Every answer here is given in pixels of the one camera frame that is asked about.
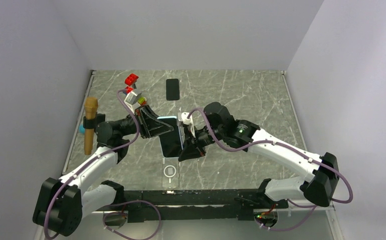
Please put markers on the brown toy microphone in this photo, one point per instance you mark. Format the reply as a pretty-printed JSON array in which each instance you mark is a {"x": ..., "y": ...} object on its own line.
[{"x": 90, "y": 107}]

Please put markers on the colourful toy brick car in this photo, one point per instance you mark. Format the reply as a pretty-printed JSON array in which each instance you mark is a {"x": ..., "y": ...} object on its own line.
[{"x": 130, "y": 81}]

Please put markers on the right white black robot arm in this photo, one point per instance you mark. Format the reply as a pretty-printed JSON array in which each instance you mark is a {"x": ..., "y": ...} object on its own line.
[{"x": 316, "y": 176}]

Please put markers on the blue marker pen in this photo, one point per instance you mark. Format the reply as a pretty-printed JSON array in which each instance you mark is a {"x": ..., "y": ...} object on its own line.
[{"x": 81, "y": 129}]

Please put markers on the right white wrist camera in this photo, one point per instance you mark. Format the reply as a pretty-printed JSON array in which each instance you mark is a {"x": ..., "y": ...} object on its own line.
[{"x": 183, "y": 120}]

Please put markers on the clear magsafe phone case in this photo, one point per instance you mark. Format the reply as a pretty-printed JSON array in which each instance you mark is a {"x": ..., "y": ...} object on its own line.
[{"x": 170, "y": 173}]

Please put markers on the phone with blue case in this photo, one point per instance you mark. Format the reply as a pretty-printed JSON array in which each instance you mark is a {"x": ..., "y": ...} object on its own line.
[{"x": 171, "y": 142}]

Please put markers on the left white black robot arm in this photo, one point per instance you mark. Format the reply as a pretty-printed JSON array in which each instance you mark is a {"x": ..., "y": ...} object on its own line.
[{"x": 63, "y": 202}]

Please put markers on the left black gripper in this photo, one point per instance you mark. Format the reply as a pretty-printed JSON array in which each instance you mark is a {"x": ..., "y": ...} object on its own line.
[{"x": 150, "y": 126}]

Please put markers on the black phone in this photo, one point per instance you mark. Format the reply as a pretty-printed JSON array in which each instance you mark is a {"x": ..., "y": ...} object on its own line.
[{"x": 172, "y": 89}]

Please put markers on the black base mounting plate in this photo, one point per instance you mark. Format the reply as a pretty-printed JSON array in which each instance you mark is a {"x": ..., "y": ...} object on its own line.
[{"x": 151, "y": 205}]

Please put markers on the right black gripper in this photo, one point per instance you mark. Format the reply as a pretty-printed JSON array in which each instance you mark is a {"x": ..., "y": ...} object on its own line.
[{"x": 190, "y": 150}]

